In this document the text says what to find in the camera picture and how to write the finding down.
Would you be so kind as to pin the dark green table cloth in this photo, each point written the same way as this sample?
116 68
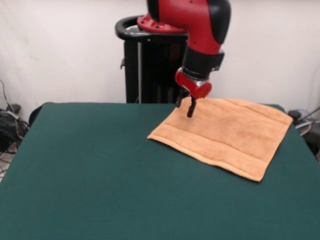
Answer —
75 175

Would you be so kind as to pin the black bulky object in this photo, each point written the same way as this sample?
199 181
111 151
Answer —
313 142

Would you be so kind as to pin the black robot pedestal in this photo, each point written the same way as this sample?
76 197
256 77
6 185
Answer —
150 75

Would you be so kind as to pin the small black adapter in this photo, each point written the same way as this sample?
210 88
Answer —
296 114

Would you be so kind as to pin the orange terry towel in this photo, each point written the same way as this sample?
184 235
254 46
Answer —
225 135

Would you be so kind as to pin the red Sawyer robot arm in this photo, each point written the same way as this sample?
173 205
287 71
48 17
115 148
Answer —
197 25

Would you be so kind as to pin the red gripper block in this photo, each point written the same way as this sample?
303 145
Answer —
192 86

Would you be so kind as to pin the grey chair base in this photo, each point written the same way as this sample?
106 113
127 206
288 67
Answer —
303 127

